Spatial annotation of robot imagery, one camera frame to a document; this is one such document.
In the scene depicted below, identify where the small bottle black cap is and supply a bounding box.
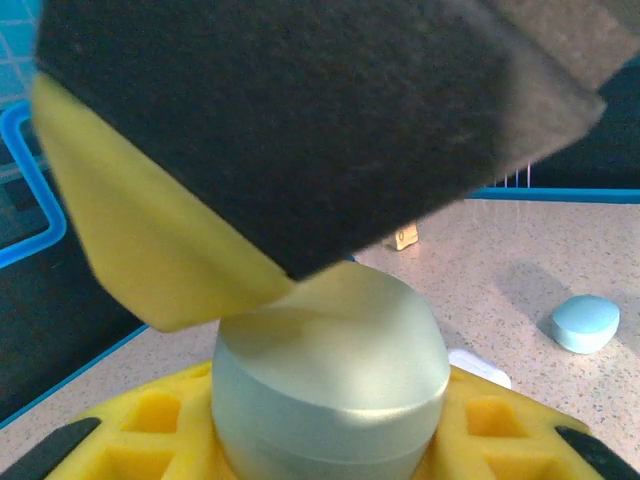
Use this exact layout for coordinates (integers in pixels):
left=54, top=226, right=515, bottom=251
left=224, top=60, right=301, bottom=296
left=391, top=225, right=420, bottom=251

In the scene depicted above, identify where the blue earbud charging case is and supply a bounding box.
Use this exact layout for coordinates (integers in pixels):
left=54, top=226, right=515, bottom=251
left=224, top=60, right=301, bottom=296
left=549, top=293, right=621, bottom=355

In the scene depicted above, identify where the teal soap piece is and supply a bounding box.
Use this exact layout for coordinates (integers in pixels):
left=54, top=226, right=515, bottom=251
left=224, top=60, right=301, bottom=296
left=211, top=262, right=451, bottom=480

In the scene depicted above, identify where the white square earbud charging case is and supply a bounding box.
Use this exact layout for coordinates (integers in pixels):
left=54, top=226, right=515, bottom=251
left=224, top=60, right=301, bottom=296
left=447, top=348, right=512, bottom=390

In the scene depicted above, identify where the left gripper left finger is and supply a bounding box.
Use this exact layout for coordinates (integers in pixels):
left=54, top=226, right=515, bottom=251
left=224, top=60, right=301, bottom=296
left=0, top=358, right=236, bottom=480

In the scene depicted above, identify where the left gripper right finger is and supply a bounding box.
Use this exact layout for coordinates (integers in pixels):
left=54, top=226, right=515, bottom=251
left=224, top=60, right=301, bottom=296
left=414, top=364, right=640, bottom=480

